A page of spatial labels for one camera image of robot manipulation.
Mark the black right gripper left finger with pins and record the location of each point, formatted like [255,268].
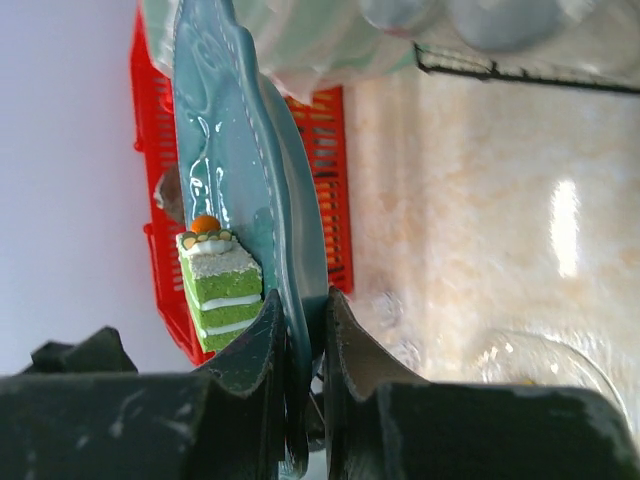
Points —
[83,411]

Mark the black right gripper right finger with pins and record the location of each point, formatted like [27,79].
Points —
[383,421]

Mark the teal ceramic plate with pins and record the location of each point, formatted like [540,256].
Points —
[242,160]

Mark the clear glass front left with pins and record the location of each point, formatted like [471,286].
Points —
[409,351]

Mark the clear glass plate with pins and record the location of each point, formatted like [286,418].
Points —
[516,357]

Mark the green striped cake piece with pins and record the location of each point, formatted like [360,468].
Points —
[223,283]

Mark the brown crumpled bag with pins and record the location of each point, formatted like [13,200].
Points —
[168,195]

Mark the red plastic basket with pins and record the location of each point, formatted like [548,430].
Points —
[322,129]

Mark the green bin with plastic bag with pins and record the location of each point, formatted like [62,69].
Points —
[301,46]

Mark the black wire rack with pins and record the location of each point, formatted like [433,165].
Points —
[436,60]

